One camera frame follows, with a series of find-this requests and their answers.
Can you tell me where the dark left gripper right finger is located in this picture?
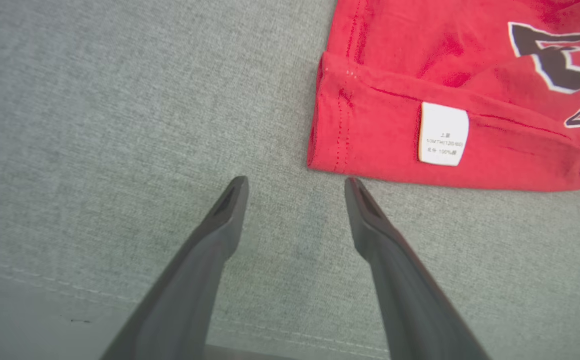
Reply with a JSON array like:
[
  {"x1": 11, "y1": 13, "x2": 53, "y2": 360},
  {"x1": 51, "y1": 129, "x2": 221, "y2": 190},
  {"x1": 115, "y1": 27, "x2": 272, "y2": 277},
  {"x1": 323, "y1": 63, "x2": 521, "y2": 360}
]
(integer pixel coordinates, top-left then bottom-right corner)
[{"x1": 345, "y1": 177, "x2": 490, "y2": 360}]

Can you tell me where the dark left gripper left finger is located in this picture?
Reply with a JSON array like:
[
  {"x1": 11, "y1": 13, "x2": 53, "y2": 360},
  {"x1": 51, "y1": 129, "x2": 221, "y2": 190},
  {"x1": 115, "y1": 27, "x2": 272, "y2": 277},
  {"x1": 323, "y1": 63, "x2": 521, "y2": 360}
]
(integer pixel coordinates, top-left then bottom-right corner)
[{"x1": 101, "y1": 176, "x2": 249, "y2": 360}]

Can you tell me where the grey fabric sofa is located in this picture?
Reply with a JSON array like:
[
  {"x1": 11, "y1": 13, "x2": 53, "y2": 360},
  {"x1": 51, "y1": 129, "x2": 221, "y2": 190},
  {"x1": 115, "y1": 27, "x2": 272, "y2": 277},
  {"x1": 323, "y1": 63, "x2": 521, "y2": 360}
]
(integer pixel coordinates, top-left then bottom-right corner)
[{"x1": 0, "y1": 0, "x2": 580, "y2": 360}]

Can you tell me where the red shirt with letter print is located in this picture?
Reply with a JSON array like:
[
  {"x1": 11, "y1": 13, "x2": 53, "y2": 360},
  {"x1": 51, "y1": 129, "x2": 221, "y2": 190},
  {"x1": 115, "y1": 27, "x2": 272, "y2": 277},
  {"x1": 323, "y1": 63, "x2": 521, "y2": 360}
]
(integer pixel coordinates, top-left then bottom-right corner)
[{"x1": 307, "y1": 0, "x2": 580, "y2": 192}]

